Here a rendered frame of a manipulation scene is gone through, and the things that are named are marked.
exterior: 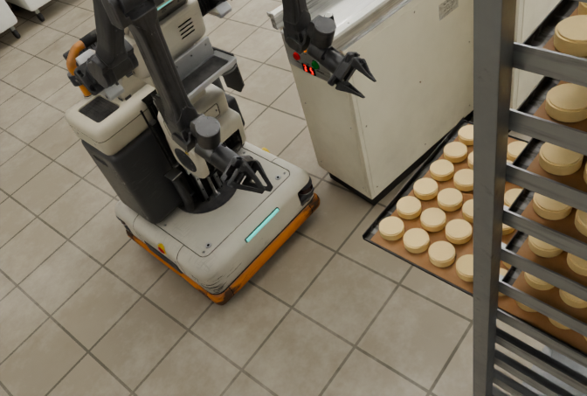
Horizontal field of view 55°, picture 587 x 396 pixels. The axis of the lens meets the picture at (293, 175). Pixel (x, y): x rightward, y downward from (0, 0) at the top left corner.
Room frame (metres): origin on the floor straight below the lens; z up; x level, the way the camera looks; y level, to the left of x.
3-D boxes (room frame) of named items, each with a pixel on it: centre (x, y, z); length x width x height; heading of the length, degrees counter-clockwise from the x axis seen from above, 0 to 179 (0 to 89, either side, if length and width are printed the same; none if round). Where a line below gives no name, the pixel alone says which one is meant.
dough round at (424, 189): (0.76, -0.26, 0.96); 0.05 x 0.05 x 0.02
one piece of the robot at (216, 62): (1.47, 0.20, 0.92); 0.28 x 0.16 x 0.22; 125
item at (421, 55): (1.83, -0.51, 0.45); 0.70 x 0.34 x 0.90; 118
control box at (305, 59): (1.66, -0.19, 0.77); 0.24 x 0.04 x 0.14; 28
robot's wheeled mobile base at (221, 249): (1.71, 0.36, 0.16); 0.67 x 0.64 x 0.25; 35
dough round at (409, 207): (0.73, -0.21, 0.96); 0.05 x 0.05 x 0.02
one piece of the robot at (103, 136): (1.78, 0.42, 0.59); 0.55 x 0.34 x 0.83; 125
